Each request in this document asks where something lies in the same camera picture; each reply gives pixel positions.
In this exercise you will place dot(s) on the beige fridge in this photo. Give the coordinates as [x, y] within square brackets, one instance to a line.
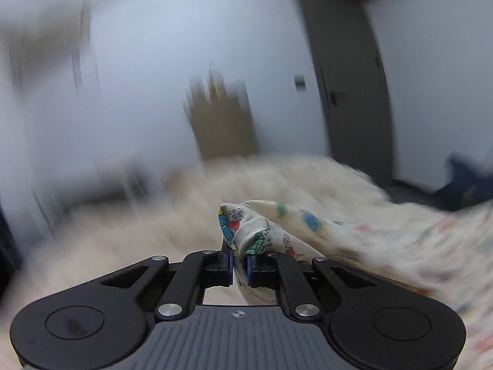
[223, 127]

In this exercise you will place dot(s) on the grey door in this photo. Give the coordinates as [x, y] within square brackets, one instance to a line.
[346, 84]

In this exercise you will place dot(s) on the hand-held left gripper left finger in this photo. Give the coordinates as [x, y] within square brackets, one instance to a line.
[230, 268]

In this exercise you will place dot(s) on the dark blue bag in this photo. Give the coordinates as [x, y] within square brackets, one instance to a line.
[466, 185]

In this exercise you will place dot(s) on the cartoon printed cream pants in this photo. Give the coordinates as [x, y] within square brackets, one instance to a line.
[269, 231]

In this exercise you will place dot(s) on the black wall switch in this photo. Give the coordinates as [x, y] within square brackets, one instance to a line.
[300, 83]

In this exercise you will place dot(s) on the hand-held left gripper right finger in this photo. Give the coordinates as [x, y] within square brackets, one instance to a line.
[249, 268]

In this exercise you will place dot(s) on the cream fluffy blanket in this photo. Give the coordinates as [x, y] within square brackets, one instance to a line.
[115, 231]

